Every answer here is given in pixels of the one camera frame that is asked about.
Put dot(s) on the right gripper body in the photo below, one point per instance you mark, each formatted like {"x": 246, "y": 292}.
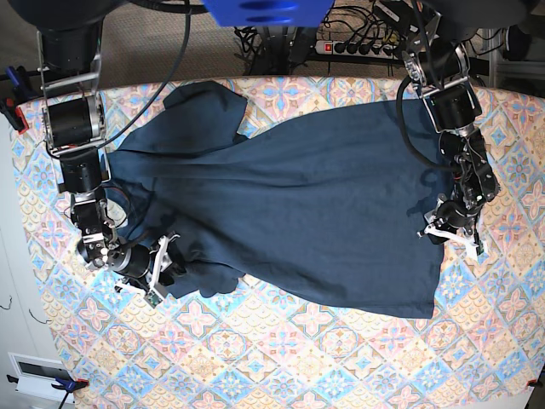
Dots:
{"x": 140, "y": 267}

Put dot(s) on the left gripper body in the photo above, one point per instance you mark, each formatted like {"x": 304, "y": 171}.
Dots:
{"x": 453, "y": 220}

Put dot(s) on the dark navy t-shirt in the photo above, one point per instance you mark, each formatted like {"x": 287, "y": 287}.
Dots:
{"x": 326, "y": 206}

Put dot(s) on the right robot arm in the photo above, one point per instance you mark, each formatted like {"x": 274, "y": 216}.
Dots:
{"x": 75, "y": 137}

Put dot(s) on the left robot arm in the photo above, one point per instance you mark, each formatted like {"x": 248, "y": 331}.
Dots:
{"x": 438, "y": 69}

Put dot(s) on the blue orange clamp bottom left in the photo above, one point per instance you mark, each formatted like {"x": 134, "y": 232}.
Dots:
{"x": 64, "y": 385}

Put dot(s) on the blue orange clamp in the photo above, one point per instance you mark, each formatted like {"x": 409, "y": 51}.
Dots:
{"x": 64, "y": 385}
{"x": 21, "y": 93}

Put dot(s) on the orange clamp bottom right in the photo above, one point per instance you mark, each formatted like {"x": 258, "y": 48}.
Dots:
{"x": 535, "y": 383}

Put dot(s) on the blue orange clamp top left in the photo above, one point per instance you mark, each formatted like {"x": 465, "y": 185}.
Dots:
{"x": 21, "y": 93}

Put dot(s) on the white power strip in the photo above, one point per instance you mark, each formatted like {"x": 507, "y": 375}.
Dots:
{"x": 330, "y": 47}

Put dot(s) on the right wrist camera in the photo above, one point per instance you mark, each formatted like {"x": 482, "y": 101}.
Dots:
{"x": 154, "y": 296}

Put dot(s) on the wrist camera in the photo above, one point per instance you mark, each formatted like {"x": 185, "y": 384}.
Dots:
{"x": 154, "y": 296}
{"x": 478, "y": 249}

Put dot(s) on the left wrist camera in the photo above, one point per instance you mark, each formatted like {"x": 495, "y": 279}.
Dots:
{"x": 478, "y": 249}

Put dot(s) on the white wall outlet box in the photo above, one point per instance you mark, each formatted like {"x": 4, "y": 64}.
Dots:
{"x": 36, "y": 376}

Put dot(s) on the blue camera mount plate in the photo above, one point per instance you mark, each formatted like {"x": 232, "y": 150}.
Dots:
{"x": 302, "y": 13}

